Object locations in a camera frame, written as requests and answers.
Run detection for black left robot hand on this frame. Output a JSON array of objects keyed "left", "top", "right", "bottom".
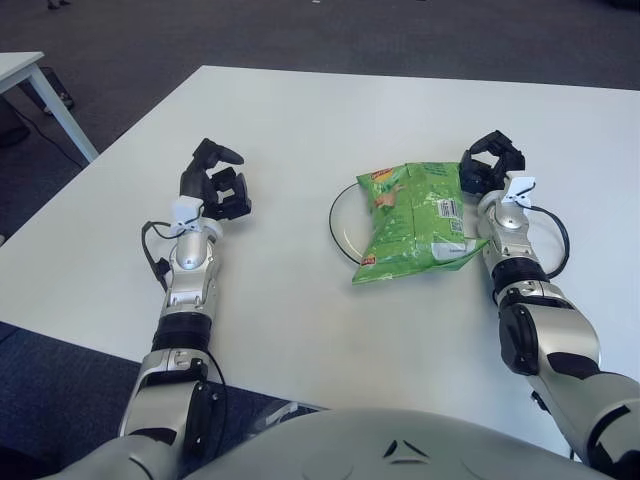
[{"left": 178, "top": 138, "right": 253, "bottom": 223}]

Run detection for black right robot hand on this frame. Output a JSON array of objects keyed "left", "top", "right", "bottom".
[{"left": 458, "top": 129, "right": 527, "bottom": 196}]

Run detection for green snack bag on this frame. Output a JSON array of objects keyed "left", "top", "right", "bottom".
[{"left": 350, "top": 160, "right": 491, "bottom": 286}]

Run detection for white plate with black rim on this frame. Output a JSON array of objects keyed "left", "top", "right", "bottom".
[{"left": 328, "top": 180, "right": 381, "bottom": 266}]

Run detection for black mesh wastebasket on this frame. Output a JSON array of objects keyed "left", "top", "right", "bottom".
[{"left": 42, "top": 67, "right": 75, "bottom": 112}]

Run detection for black round floor object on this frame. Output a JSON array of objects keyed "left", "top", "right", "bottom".
[{"left": 0, "top": 94, "right": 32, "bottom": 149}]

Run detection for white side table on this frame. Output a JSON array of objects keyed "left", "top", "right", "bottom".
[{"left": 0, "top": 51, "right": 100, "bottom": 164}]

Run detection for grey robot torso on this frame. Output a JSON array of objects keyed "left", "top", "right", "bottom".
[{"left": 49, "top": 407, "right": 601, "bottom": 480}]

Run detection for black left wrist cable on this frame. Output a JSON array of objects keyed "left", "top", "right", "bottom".
[{"left": 140, "top": 219, "right": 194, "bottom": 291}]

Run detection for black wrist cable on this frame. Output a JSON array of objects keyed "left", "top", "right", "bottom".
[
  {"left": 140, "top": 219, "right": 194, "bottom": 291},
  {"left": 524, "top": 202, "right": 571, "bottom": 279}
]

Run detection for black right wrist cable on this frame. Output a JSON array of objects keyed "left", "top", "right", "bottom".
[{"left": 524, "top": 202, "right": 571, "bottom": 279}]

